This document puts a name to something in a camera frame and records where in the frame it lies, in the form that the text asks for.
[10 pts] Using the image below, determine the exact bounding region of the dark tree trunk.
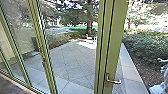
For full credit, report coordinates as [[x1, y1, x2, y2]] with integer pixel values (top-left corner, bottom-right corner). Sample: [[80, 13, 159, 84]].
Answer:
[[85, 0, 94, 36]]

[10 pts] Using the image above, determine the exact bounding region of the metal door handle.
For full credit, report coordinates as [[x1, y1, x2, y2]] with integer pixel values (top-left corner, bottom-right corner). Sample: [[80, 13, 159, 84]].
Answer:
[[105, 73, 122, 85]]

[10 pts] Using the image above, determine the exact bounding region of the white patio chair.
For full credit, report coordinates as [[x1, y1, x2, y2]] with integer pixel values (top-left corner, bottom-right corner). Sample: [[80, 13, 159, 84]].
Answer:
[[85, 34, 93, 43], [92, 34, 98, 43]]

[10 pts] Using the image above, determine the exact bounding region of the green window frame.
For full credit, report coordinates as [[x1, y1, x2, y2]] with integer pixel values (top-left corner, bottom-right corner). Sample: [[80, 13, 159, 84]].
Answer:
[[0, 0, 108, 94]]

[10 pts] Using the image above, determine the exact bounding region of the green garden bush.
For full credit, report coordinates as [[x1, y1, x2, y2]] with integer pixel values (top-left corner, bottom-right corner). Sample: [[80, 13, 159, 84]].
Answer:
[[122, 30, 168, 64]]

